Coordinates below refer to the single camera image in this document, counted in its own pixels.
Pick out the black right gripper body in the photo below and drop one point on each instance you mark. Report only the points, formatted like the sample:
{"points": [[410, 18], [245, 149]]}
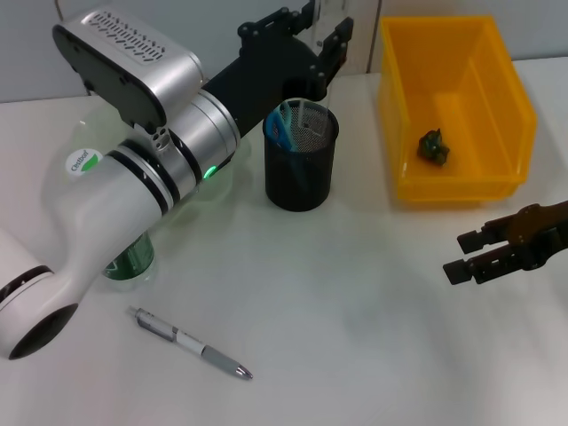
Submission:
{"points": [[541, 231]]}

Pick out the green plastic wrapper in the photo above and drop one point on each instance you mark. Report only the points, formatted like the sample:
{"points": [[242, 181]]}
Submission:
{"points": [[434, 147]]}

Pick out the grey silver ballpoint pen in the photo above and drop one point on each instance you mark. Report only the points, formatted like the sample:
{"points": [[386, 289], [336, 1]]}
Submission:
{"points": [[222, 360]]}

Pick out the yellow plastic bin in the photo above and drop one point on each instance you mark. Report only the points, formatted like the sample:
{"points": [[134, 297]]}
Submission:
{"points": [[483, 111]]}

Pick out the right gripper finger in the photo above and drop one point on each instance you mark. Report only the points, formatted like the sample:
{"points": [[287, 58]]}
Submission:
{"points": [[455, 271], [470, 242]]}

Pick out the silver black wrist camera box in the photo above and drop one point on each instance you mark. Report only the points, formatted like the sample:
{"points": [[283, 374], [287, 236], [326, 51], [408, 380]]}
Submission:
{"points": [[133, 53]]}

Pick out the clear water bottle green label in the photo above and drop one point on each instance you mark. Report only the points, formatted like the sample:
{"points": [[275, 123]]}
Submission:
{"points": [[84, 163]]}

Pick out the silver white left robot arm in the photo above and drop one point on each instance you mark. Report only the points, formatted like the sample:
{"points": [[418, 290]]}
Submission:
{"points": [[111, 199]]}

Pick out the clear plastic ruler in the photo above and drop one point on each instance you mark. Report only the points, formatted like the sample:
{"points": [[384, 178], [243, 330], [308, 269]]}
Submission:
{"points": [[313, 116]]}

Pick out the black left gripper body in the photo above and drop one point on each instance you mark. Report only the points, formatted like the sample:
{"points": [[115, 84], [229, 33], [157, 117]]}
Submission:
{"points": [[266, 75]]}

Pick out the blue scissors with sheath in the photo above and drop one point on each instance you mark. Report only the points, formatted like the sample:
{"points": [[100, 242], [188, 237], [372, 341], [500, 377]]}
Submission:
{"points": [[279, 128]]}

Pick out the black mesh pen cup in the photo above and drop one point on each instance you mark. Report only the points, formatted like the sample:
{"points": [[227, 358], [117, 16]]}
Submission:
{"points": [[299, 186]]}

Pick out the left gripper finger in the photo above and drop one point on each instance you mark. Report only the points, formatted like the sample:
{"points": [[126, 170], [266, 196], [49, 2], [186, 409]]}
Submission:
{"points": [[335, 49], [275, 20]]}

